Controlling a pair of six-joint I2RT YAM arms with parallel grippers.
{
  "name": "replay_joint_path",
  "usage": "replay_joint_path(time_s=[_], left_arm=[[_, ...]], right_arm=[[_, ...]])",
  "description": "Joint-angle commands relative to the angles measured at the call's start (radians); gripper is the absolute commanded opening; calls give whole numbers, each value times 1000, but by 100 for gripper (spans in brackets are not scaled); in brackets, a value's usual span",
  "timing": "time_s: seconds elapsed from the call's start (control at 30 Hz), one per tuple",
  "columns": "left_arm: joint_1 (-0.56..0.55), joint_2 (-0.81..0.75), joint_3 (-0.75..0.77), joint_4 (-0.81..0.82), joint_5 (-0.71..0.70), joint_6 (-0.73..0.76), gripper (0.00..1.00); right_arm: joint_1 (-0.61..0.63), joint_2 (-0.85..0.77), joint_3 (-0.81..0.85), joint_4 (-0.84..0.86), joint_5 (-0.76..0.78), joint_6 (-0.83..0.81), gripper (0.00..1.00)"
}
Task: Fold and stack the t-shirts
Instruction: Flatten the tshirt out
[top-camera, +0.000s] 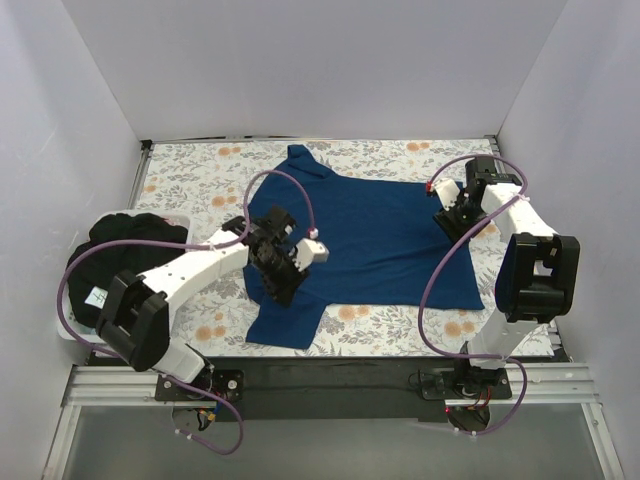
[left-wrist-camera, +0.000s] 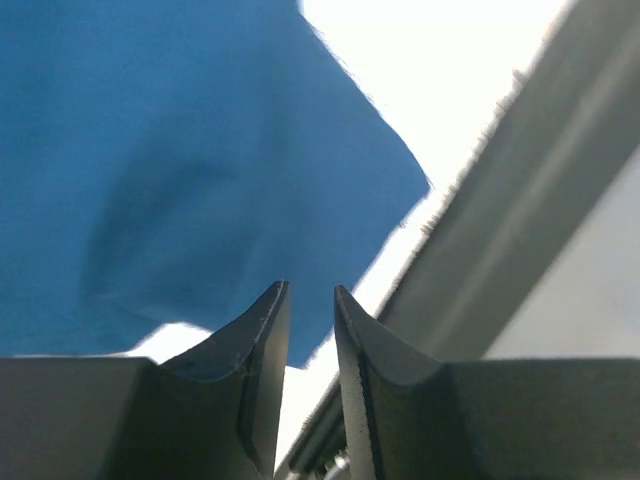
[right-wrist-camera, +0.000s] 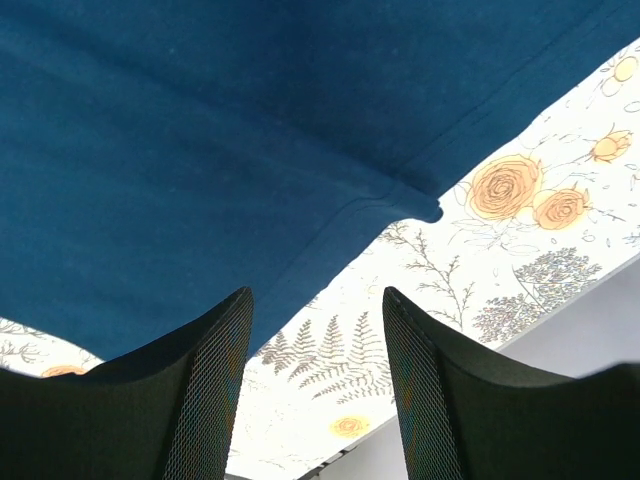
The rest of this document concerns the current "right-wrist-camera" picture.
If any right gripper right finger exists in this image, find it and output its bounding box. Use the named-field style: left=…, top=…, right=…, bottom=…
left=382, top=287, right=639, bottom=479

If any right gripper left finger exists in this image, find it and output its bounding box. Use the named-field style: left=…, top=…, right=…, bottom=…
left=1, top=287, right=254, bottom=480

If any blue t shirt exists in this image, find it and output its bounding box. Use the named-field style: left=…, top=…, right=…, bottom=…
left=1, top=0, right=639, bottom=359

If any floral table cloth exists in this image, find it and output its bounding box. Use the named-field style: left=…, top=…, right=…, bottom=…
left=1, top=38, right=639, bottom=479

